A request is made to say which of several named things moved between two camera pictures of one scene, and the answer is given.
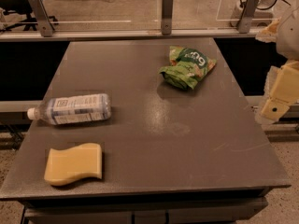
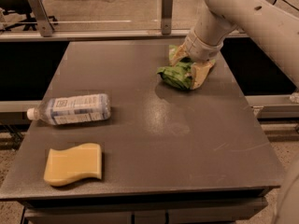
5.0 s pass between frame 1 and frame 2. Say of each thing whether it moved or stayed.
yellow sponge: stayed
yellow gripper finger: moved
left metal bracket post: stayed
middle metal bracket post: stayed
